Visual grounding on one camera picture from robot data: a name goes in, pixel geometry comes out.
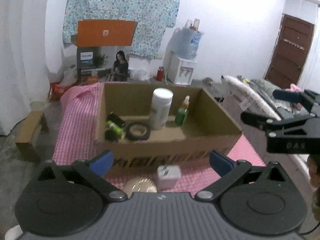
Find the black cylinder tube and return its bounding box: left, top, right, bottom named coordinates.
left=105, top=129, right=119, bottom=142

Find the green lip balm tube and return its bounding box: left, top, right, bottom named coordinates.
left=106, top=120, right=125, bottom=139

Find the black tape roll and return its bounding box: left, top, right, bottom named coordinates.
left=125, top=122, right=151, bottom=141

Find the gold lid dark jar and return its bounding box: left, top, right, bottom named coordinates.
left=123, top=177, right=158, bottom=198

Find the black oval case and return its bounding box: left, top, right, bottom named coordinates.
left=106, top=113, right=125, bottom=128

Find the green dropper bottle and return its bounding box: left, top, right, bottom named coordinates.
left=174, top=95, right=190, bottom=126

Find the white supplement bottle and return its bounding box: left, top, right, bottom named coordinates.
left=149, top=88, right=174, bottom=131

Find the person's right hand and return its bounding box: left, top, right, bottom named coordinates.
left=307, top=155, right=319, bottom=222

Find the pink pillow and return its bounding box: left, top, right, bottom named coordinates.
left=286, top=83, right=304, bottom=93

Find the bed with grey mattress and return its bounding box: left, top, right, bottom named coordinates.
left=221, top=74, right=316, bottom=170

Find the pink checkered tablecloth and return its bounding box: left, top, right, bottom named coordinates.
left=53, top=83, right=264, bottom=194

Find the brown wooden door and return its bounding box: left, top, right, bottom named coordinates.
left=264, top=14, right=315, bottom=88

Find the small white box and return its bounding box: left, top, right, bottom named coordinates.
left=156, top=165, right=182, bottom=191

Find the brown cardboard box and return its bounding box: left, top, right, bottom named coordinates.
left=95, top=83, right=242, bottom=175

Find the small cardboard box on floor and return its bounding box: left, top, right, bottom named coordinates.
left=15, top=111, right=48, bottom=163

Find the red snack package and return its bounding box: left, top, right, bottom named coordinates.
left=48, top=82, right=73, bottom=101

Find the white water dispenser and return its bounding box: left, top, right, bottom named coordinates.
left=166, top=52, right=197, bottom=86

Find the red thermos bottle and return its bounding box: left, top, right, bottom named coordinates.
left=156, top=66, right=164, bottom=82

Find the blue water jug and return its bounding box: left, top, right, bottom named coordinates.
left=172, top=27, right=203, bottom=60

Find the orange Philips box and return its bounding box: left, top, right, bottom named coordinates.
left=72, top=20, right=137, bottom=83

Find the floral blue hanging cloth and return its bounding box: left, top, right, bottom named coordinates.
left=62, top=0, right=180, bottom=58

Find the white curtain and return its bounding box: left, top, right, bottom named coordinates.
left=1, top=0, right=49, bottom=135

